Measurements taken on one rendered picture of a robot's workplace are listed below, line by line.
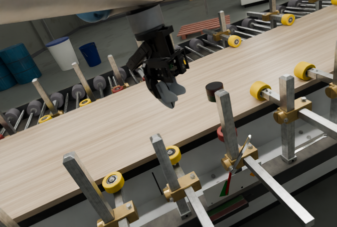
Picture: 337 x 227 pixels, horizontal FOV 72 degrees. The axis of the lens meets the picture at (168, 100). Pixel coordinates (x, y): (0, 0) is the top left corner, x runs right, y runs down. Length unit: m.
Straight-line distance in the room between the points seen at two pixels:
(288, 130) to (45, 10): 0.95
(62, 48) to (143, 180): 5.35
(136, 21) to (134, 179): 0.77
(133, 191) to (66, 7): 1.02
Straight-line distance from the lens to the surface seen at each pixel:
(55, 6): 0.19
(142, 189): 1.16
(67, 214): 1.19
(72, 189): 1.07
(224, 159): 0.94
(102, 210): 0.87
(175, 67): 0.54
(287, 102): 0.94
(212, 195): 0.99
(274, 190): 0.86
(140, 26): 0.50
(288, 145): 1.08
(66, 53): 6.26
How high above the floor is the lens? 1.55
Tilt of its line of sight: 29 degrees down
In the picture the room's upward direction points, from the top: 18 degrees counter-clockwise
